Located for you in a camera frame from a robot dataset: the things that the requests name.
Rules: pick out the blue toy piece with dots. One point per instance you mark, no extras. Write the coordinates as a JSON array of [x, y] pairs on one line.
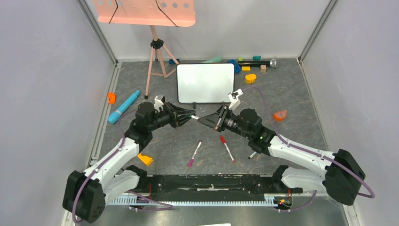
[[237, 67]]

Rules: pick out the orange stepped wedge block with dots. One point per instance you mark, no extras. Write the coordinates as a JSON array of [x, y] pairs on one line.
[[145, 159]]

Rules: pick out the black cap marker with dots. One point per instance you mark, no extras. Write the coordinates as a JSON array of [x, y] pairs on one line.
[[252, 155]]

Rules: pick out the orange block left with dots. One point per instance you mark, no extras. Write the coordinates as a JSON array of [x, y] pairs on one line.
[[111, 98]]

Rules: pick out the dark blue block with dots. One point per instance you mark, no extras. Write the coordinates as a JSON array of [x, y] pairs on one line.
[[172, 62]]

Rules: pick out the red cap marker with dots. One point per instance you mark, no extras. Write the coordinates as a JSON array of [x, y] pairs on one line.
[[227, 148]]

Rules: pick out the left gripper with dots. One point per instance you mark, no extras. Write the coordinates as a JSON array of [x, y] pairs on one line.
[[177, 115]]

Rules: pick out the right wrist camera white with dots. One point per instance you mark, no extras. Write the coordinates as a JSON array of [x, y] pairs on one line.
[[234, 99]]

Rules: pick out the pink music stand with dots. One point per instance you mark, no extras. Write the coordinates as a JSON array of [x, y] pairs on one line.
[[175, 13]]

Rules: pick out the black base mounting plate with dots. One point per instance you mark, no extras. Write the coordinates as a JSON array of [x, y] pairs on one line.
[[212, 187]]

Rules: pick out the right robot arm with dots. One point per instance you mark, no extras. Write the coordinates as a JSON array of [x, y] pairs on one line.
[[338, 174]]

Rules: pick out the black microphone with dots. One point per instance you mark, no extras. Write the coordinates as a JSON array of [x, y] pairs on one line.
[[257, 63]]

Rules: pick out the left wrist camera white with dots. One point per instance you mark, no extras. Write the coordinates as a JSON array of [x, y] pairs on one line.
[[159, 102]]

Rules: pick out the purple cap marker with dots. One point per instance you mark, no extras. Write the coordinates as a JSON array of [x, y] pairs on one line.
[[194, 154]]

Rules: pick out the yellow round block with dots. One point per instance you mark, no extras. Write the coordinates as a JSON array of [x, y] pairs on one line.
[[250, 78]]

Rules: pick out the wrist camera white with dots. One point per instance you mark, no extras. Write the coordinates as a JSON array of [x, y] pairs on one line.
[[159, 102], [234, 99]]

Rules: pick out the teal bottle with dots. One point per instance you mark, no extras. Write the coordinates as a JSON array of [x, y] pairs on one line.
[[215, 59]]

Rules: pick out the tan wooden cube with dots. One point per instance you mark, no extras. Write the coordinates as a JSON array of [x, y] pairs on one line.
[[263, 68]]

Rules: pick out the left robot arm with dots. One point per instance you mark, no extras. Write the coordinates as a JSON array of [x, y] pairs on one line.
[[88, 192]]

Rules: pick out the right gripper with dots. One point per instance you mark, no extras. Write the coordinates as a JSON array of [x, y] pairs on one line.
[[220, 118]]

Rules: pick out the metal whiteboard stand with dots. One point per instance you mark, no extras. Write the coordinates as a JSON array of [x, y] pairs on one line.
[[204, 106]]

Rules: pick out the yellow rectangular block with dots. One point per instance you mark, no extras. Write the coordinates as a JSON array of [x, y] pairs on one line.
[[246, 68]]

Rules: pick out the white whiteboard black frame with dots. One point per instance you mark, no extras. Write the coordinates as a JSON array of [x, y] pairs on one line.
[[203, 83]]

